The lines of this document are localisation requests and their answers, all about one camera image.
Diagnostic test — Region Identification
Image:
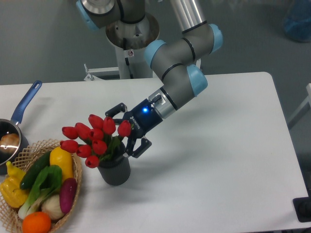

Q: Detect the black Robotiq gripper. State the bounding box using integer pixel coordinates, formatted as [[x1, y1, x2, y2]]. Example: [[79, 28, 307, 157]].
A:
[[105, 99, 163, 158]]

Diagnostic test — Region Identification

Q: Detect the red tulip bouquet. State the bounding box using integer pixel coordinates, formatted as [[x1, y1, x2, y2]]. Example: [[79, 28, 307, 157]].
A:
[[60, 114, 132, 168]]

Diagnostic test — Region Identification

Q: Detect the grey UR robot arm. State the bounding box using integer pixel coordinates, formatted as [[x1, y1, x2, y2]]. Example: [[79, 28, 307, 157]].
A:
[[76, 0, 223, 158]]

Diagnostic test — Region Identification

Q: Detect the dark grey ribbed vase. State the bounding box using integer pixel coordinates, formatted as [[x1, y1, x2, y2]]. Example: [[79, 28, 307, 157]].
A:
[[98, 143, 131, 186]]

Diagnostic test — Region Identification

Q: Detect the purple sweet potato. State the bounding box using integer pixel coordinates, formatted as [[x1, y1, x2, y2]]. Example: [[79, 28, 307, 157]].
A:
[[59, 178, 77, 214]]

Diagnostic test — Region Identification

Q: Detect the green bok choy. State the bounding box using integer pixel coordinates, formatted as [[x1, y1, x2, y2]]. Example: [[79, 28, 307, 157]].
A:
[[18, 165, 62, 219]]

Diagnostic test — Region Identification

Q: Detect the woven wicker basket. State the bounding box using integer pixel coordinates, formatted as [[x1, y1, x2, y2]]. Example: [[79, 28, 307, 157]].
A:
[[0, 139, 82, 233]]

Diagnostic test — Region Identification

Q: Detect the green cucumber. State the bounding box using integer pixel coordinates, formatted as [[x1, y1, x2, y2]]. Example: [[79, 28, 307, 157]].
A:
[[19, 150, 51, 190]]

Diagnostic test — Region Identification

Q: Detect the white garlic bulb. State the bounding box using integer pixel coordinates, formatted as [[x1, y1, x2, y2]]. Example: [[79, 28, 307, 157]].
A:
[[41, 194, 65, 220]]

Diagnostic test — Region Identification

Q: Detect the brown bread roll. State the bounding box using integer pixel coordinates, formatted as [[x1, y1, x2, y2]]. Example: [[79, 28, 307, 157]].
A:
[[0, 133, 19, 154]]

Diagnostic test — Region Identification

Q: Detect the orange tangerine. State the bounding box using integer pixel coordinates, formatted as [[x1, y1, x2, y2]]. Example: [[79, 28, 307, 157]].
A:
[[22, 212, 52, 233]]

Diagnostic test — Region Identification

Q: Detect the yellow bell pepper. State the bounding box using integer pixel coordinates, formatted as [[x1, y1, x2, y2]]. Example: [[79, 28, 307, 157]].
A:
[[0, 161, 29, 208]]

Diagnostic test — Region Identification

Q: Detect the white furniture leg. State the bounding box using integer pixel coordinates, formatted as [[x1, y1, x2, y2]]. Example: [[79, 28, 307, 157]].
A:
[[287, 83, 311, 130]]

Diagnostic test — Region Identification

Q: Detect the black device at table edge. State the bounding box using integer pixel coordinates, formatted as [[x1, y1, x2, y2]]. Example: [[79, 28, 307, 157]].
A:
[[293, 197, 311, 222]]

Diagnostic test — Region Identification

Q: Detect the blue plastic bag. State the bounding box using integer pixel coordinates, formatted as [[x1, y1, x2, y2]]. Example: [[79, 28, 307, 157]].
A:
[[283, 0, 311, 43]]

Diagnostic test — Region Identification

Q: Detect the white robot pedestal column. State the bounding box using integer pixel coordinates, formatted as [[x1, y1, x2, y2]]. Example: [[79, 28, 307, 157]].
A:
[[115, 47, 153, 79]]

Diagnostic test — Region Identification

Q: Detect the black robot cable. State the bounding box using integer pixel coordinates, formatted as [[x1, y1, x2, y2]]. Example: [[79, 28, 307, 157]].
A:
[[122, 37, 134, 79]]

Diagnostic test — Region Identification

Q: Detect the white metal base frame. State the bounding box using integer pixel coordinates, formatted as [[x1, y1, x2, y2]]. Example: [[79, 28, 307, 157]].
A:
[[84, 58, 202, 82]]

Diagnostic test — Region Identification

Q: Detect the blue handled saucepan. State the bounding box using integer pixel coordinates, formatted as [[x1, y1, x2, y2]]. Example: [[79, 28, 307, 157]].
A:
[[0, 81, 42, 175]]

